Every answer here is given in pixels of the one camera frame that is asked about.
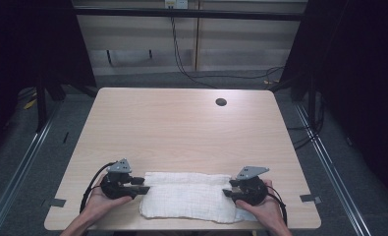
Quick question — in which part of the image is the person's right hand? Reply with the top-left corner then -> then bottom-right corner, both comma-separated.
235,179 -> 284,228

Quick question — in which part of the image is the white wall outlet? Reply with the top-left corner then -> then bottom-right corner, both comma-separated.
164,0 -> 190,10

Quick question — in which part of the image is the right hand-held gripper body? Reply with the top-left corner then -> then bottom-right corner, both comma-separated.
233,165 -> 270,207

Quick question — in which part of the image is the long black floor cable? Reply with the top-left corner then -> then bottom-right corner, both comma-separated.
170,16 -> 285,90

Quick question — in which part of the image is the yellow floor tape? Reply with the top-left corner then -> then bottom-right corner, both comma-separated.
23,97 -> 38,110

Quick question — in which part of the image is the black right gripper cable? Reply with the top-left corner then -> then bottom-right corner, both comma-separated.
265,185 -> 289,226

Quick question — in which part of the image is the black horizontal frame bar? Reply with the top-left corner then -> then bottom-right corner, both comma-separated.
73,7 -> 308,22

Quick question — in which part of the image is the grey tape piece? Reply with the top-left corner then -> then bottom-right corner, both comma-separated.
48,198 -> 68,208
300,194 -> 323,205

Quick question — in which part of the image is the black curtain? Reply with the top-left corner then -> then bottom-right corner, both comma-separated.
273,0 -> 388,201
0,0 -> 98,161

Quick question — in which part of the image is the white waffle cloth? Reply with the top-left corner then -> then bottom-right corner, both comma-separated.
139,171 -> 258,224

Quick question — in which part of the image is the person's left hand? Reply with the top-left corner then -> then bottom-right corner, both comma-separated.
83,175 -> 134,224

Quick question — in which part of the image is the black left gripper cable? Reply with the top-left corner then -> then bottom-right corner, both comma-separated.
79,161 -> 118,214

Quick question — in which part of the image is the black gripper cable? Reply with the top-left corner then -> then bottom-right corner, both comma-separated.
79,161 -> 118,214
265,185 -> 289,226

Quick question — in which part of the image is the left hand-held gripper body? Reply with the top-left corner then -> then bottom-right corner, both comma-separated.
100,158 -> 134,201

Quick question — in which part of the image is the metal floor rail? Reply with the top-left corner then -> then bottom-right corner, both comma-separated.
0,101 -> 64,236
294,102 -> 373,236

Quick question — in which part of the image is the black metal stand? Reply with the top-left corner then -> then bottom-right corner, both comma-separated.
34,74 -> 67,133

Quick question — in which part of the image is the bundle of black floor cables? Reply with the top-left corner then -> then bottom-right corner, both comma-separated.
286,97 -> 326,151

